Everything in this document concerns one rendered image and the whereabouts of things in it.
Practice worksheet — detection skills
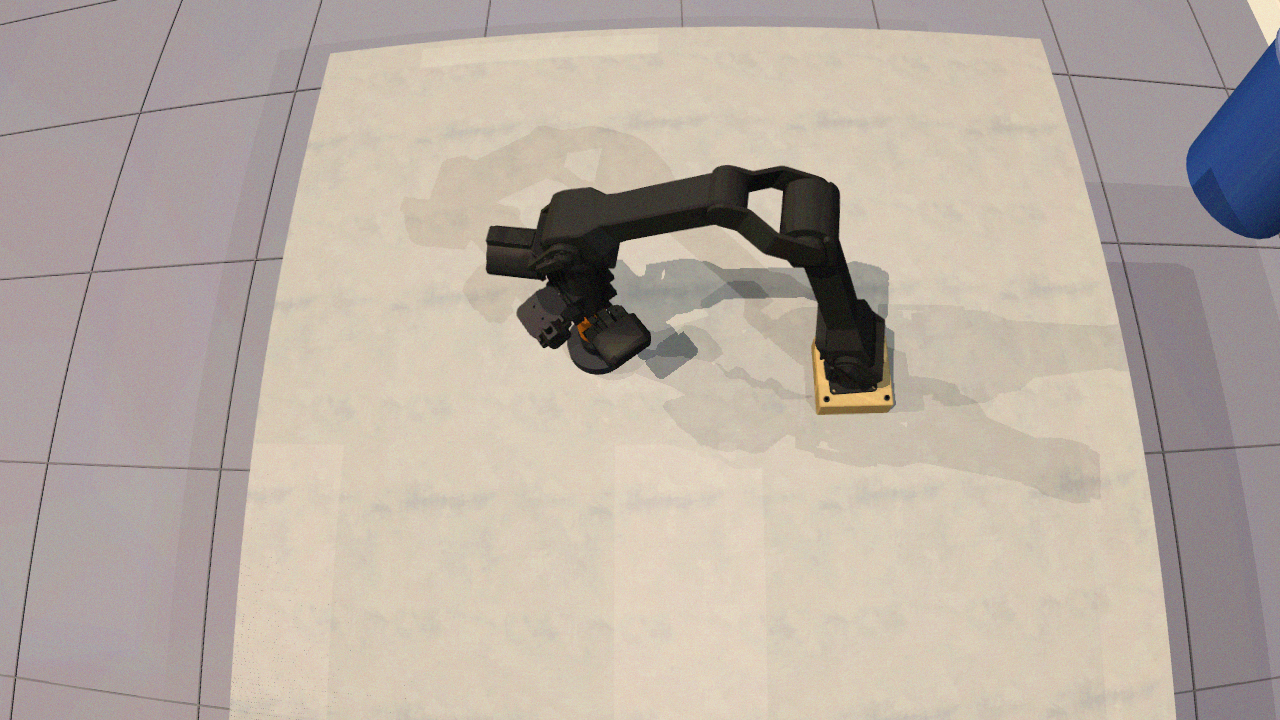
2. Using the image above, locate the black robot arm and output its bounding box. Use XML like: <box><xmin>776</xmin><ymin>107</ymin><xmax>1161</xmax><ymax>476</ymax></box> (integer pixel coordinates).
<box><xmin>485</xmin><ymin>165</ymin><xmax>884</xmax><ymax>395</ymax></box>

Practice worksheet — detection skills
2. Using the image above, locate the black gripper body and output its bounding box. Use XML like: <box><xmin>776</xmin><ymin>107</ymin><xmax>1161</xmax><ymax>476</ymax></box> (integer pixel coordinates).
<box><xmin>541</xmin><ymin>268</ymin><xmax>652</xmax><ymax>369</ymax></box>

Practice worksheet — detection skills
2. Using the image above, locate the dark grey round pedestal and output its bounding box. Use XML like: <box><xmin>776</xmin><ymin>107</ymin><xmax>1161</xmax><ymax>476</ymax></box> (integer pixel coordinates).
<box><xmin>567</xmin><ymin>324</ymin><xmax>616</xmax><ymax>375</ymax></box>

